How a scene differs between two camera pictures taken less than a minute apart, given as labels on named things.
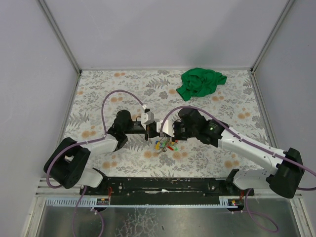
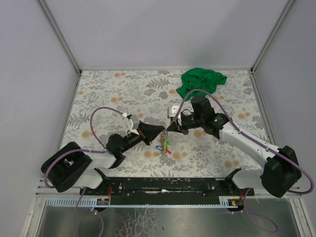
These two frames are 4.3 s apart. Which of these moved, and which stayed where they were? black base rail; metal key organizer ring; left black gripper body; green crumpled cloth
Moved: left black gripper body; metal key organizer ring
Stayed: black base rail; green crumpled cloth
